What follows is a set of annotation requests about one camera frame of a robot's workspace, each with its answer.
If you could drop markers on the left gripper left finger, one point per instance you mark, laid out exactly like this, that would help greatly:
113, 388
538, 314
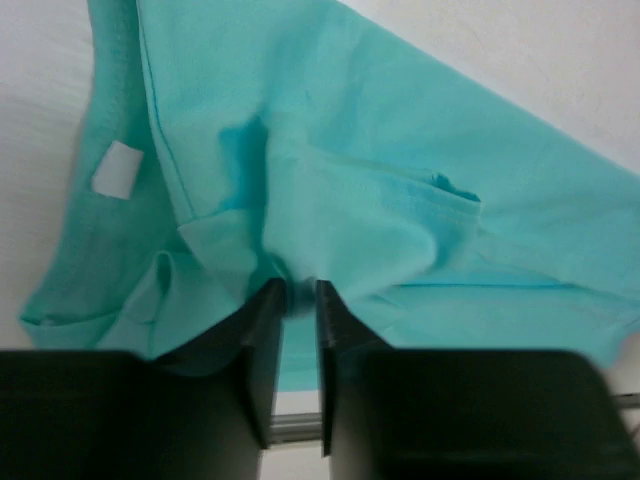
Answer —
201, 411

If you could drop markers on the teal t shirt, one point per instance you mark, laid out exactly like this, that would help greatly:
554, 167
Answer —
231, 142

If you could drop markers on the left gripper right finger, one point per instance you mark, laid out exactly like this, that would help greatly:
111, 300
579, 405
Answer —
398, 413

